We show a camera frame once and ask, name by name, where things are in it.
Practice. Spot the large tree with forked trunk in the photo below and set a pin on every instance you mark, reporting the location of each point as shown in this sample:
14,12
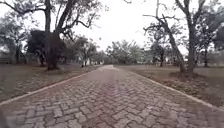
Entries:
52,50

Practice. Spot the brick paved path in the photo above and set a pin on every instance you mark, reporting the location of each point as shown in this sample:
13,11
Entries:
110,100

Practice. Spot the tall straight-trunked tree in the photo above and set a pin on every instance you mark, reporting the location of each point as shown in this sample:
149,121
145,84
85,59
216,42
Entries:
191,46

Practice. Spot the leaning bare tree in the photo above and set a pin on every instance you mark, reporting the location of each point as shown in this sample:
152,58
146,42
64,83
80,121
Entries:
173,43

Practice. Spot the row of trees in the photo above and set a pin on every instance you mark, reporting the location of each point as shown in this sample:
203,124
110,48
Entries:
123,53

